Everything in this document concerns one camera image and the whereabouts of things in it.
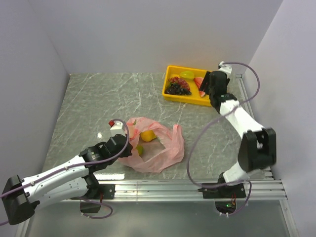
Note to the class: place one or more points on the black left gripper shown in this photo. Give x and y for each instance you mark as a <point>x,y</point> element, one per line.
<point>129,152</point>

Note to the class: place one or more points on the yellow orange fruit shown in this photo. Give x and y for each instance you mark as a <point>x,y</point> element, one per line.
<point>148,136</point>

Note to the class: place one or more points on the dark purple grape bunch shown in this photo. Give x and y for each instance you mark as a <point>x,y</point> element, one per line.
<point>177,89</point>

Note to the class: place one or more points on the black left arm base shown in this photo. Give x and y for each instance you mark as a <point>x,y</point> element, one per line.
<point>92,200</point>

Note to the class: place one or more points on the pink plastic bag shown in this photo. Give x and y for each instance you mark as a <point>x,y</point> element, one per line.
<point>164,151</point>

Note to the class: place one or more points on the yellow plastic tray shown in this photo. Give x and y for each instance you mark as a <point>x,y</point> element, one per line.
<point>194,98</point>

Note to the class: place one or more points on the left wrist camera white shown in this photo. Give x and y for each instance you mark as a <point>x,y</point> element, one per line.
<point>116,128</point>

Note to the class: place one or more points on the watermelon slice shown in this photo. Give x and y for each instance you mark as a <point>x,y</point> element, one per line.
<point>198,81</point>

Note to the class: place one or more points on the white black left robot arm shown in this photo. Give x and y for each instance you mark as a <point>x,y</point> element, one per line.
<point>74,179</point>

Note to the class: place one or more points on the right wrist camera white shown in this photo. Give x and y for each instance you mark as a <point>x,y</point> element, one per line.
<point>225,70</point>

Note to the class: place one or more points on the red grape bunch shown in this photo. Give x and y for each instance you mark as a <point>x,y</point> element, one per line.
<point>178,82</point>

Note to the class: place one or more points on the green apple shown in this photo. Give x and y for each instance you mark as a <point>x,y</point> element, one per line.
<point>140,150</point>

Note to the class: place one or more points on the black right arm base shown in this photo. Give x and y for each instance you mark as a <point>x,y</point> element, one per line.
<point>226,197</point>

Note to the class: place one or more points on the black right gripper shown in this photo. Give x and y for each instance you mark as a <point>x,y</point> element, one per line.
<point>206,80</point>

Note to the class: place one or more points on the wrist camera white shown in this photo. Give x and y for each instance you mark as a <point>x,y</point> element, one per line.
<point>116,128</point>
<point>225,70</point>

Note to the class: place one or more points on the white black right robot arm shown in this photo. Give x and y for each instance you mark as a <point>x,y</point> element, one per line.
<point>258,148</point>

